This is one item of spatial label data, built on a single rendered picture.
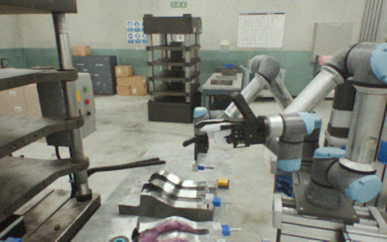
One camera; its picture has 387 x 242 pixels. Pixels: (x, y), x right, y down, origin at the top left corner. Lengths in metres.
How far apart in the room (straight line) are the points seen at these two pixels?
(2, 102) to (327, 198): 5.01
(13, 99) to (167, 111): 2.61
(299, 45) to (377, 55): 6.89
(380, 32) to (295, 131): 0.58
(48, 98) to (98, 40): 7.15
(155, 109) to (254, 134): 4.76
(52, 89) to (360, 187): 1.52
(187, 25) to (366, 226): 4.43
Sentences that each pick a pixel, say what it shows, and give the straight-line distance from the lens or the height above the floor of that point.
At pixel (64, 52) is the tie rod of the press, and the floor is 1.63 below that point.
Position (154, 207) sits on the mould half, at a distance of 1.47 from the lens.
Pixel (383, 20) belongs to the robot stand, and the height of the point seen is 1.76.
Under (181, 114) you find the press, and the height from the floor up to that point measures 0.19.
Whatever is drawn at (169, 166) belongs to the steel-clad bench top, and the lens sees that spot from 1.99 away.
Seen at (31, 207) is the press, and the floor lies 0.78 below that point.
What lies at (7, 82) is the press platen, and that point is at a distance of 1.36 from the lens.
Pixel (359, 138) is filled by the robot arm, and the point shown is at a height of 1.38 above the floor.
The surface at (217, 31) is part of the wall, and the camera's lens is 7.75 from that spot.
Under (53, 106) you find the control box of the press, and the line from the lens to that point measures 1.74.
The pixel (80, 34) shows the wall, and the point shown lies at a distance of 9.11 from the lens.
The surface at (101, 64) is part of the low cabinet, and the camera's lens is 8.27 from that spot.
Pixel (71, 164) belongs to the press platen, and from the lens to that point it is 1.63.
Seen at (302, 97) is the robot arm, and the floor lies 1.49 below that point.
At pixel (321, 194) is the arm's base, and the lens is 1.25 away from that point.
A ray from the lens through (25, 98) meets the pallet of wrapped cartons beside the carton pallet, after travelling 5.17.
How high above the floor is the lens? 1.71
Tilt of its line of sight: 18 degrees down
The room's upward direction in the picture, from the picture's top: straight up
